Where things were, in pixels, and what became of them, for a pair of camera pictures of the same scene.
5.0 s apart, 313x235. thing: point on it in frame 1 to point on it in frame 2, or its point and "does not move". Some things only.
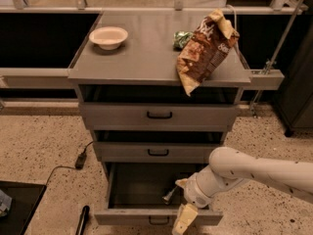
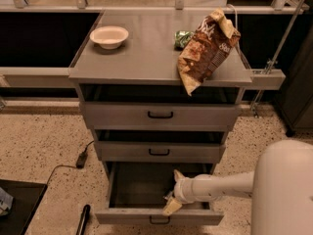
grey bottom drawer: [134, 193] does not move
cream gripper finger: [182, 182] to [178, 176]
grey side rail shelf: [265, 79] does not move
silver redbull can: [167, 198] does not move
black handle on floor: [82, 220] does not move
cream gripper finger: [186, 214] to [171, 207]
